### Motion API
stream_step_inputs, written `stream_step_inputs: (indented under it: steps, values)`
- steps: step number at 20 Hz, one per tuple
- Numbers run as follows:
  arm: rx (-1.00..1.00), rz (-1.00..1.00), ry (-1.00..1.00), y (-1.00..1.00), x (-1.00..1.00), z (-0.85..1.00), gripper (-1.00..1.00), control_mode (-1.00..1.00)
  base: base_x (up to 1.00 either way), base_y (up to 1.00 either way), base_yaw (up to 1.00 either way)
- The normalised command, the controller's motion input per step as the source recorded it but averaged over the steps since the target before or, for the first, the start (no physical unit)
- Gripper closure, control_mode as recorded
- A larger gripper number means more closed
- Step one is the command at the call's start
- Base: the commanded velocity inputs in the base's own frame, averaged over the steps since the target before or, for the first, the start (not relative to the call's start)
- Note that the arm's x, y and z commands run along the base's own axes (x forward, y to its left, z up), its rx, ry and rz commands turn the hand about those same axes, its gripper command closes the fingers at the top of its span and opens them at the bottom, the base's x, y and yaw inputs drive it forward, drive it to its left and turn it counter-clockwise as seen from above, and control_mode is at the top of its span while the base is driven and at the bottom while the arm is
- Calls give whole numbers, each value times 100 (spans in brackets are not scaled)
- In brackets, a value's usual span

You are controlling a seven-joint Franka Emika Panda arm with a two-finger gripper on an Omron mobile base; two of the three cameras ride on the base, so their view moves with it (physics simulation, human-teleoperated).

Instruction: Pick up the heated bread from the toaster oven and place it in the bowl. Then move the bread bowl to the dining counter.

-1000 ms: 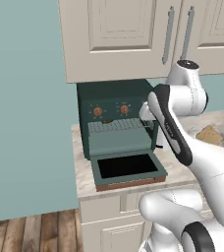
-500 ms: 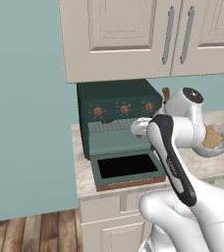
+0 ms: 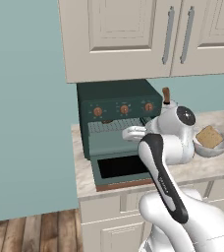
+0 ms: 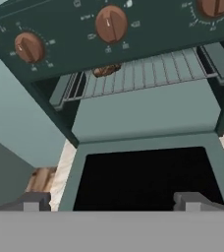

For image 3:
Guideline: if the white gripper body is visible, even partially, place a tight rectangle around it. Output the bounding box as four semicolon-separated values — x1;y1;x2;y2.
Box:
121;125;148;143

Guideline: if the grey toaster oven rack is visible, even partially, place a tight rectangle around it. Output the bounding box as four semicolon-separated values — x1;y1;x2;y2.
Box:
87;117;152;134

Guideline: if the dark green toaster oven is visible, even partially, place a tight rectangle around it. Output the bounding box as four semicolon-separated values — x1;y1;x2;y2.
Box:
76;79;164;161

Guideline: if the green toaster oven door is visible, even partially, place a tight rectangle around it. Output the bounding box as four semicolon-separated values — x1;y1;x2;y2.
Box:
89;153;158;193

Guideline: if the toasted bread slice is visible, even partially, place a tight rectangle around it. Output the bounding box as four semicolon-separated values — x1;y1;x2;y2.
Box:
195;124;224;149

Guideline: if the grey bowl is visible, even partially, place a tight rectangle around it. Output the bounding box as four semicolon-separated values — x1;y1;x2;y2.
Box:
193;130;224;158

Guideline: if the cream drawer front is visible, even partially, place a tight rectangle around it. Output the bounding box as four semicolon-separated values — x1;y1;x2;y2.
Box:
79;190;151;225
196;176;224;209

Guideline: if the cream base cupboard door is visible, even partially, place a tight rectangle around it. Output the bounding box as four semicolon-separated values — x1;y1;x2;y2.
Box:
81;218;153;252

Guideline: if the wide cream wall cupboard door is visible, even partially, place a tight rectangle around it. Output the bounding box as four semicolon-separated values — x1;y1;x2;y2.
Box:
57;0;184;84

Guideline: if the grey cupboard handle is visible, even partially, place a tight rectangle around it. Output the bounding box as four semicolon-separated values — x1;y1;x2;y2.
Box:
161;5;176;66
179;5;196;65

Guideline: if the narrow cream wall cupboard door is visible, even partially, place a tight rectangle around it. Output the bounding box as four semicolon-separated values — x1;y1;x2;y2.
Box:
170;0;224;79

